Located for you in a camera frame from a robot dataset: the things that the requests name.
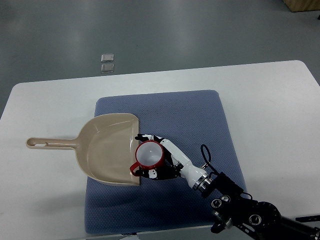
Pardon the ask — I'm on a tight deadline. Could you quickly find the blue textured mat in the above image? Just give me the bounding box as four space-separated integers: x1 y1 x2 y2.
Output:
84 90 246 235

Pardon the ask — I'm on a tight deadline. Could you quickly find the upper grey floor plate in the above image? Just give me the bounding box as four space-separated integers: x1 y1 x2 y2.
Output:
101 53 114 63

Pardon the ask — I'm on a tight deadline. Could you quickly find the beige plastic dustpan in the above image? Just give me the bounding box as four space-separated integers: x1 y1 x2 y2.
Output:
26 113 140 187

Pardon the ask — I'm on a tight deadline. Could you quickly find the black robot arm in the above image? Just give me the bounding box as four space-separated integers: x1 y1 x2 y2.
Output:
195 144 320 240

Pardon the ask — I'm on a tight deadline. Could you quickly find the red cup white inside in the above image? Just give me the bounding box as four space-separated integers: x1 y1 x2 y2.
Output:
129 140 165 177

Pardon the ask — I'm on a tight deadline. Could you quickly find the brown cardboard box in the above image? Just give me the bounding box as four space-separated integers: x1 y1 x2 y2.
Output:
283 0 320 13

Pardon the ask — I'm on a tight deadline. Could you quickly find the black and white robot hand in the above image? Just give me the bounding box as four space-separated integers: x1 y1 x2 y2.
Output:
135 134 213 192

